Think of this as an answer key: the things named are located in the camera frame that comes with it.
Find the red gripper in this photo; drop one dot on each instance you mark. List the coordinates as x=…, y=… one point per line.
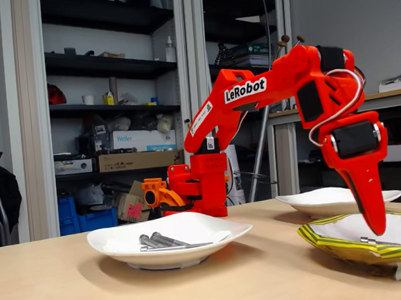
x=353, y=141

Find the red robot arm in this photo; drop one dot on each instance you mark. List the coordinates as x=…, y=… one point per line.
x=278, y=81

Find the white square ceramic plate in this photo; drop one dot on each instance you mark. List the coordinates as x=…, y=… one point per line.
x=125, y=257
x=312, y=205

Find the yellow green striped paper plate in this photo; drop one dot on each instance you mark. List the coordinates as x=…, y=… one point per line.
x=333, y=245

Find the grey sideboard with wooden top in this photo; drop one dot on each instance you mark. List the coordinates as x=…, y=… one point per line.
x=398, y=101

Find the metal coat stand wooden knobs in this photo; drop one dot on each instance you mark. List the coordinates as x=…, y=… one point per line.
x=257, y=163

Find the stack of papers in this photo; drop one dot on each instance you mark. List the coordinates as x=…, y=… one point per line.
x=252, y=61

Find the green flat box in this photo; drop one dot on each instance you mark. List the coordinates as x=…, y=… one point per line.
x=255, y=49

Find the grey metal shelving cabinet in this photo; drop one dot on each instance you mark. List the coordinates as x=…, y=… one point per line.
x=32, y=135
x=284, y=11

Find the black flexible tripod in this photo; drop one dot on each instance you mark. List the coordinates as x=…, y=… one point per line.
x=222, y=52

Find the orange table clamp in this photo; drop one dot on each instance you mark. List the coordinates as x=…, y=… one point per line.
x=153, y=186

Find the white stuffed bag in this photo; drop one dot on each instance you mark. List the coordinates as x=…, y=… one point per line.
x=164, y=123

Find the white Weller box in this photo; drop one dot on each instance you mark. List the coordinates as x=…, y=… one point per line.
x=144, y=138

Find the small blue object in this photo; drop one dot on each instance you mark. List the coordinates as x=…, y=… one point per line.
x=154, y=101

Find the long brown cardboard box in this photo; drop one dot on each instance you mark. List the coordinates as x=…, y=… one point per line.
x=135, y=161

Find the white plastic bottle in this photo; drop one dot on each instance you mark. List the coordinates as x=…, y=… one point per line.
x=170, y=53

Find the cardboard box with pink sticker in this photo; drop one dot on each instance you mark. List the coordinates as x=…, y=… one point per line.
x=124, y=201

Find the crumpled white paper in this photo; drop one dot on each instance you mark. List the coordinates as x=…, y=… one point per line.
x=127, y=99

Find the low blue plastic crate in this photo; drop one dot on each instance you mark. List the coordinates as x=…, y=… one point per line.
x=98, y=220

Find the small yellow box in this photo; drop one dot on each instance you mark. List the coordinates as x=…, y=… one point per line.
x=108, y=100

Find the brown cardboard tube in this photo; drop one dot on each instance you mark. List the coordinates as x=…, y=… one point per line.
x=113, y=84

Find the wooden block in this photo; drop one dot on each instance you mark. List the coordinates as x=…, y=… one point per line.
x=111, y=55

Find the white cup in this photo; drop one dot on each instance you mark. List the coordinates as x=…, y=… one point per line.
x=88, y=100

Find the white printed box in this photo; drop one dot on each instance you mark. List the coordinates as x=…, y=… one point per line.
x=73, y=167

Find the tall blue plastic crate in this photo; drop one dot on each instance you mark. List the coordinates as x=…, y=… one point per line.
x=67, y=209

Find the red black helmet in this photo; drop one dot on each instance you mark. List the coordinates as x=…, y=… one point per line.
x=55, y=95

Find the dark grey small box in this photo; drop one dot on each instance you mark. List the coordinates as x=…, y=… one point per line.
x=70, y=51

